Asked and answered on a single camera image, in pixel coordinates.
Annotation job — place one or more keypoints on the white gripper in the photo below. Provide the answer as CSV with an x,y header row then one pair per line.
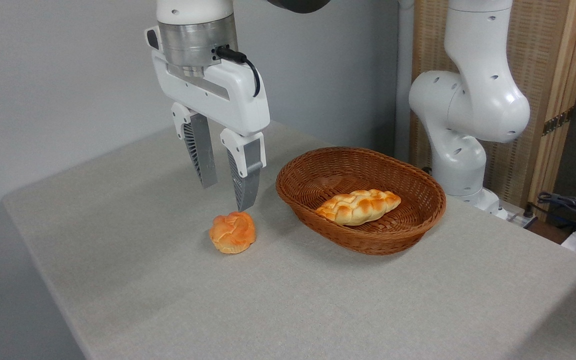
x,y
228,97

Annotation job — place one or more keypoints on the long braided bread loaf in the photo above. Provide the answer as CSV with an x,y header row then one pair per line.
x,y
358,206

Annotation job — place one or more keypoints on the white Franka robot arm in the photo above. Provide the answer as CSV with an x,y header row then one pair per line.
x,y
473,105

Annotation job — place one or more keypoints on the round orange bread roll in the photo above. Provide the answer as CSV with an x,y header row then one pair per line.
x,y
233,232

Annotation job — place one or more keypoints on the brown wicker basket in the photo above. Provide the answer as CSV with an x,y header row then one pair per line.
x,y
318,175

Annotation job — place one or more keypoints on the wooden woven folding screen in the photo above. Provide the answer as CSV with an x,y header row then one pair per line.
x,y
538,55

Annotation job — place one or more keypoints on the metal screen hinge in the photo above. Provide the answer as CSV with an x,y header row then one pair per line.
x,y
558,121

